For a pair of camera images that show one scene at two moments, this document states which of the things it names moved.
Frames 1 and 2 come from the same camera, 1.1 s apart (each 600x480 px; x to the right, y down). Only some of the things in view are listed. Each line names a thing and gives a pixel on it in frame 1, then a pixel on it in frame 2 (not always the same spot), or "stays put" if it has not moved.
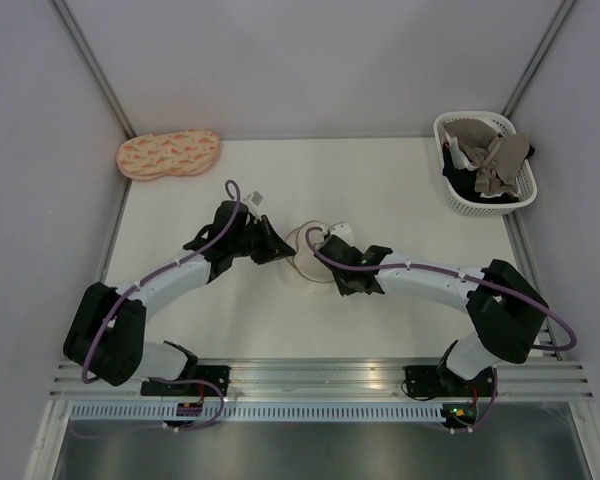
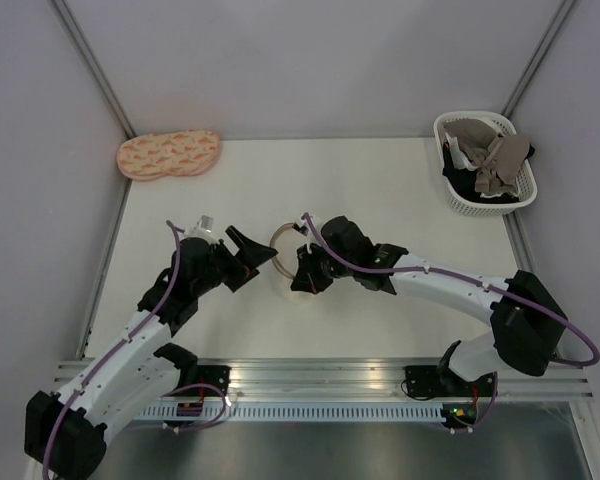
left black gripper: (273, 246) → (243, 265)
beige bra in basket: (500, 159) stays put
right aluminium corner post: (560, 17) stays put
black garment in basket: (463, 180) stays put
